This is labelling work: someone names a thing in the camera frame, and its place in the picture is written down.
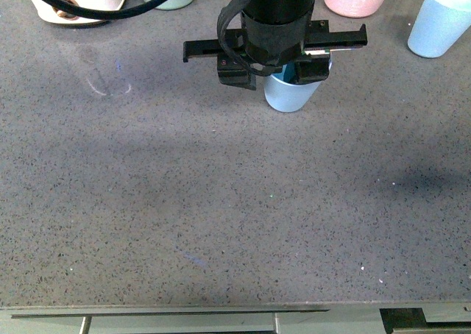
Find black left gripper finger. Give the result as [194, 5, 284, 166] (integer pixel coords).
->
[217, 56, 256, 90]

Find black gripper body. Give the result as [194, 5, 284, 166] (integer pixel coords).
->
[183, 18, 368, 77]

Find blue cup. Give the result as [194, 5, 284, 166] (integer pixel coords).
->
[263, 51, 332, 113]
[407, 0, 470, 58]

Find black cable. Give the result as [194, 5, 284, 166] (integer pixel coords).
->
[16, 0, 191, 21]

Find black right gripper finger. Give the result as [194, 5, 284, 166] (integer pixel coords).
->
[294, 57, 330, 84]

